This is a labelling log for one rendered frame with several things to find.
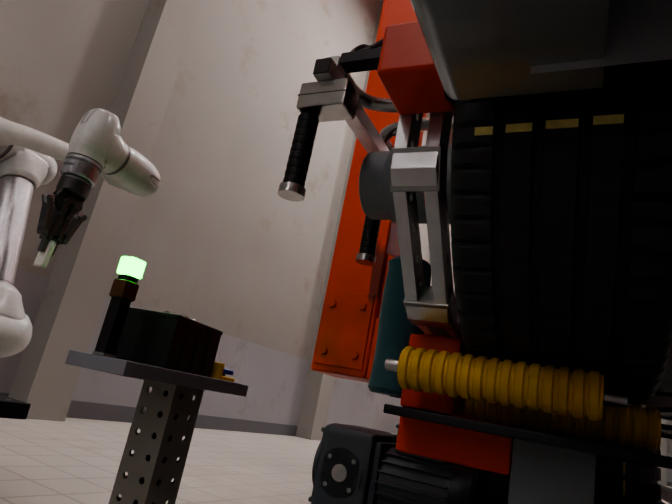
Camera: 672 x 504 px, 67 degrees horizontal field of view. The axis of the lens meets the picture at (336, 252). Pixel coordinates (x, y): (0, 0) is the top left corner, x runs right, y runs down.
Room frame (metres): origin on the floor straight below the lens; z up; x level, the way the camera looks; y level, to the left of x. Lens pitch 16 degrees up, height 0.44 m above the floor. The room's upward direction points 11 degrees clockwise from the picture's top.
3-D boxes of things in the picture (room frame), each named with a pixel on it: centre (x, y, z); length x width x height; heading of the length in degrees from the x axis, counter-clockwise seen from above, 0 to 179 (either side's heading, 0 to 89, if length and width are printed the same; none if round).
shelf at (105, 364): (1.26, 0.33, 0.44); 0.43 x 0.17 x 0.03; 153
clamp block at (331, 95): (0.76, 0.06, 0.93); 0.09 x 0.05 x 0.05; 63
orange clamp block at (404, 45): (0.53, -0.06, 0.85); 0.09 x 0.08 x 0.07; 153
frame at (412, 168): (0.81, -0.20, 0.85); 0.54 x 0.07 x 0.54; 153
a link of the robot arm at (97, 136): (1.27, 0.68, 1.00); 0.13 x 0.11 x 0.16; 154
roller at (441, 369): (0.66, -0.23, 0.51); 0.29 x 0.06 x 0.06; 63
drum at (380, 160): (0.85, -0.13, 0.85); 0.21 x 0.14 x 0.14; 63
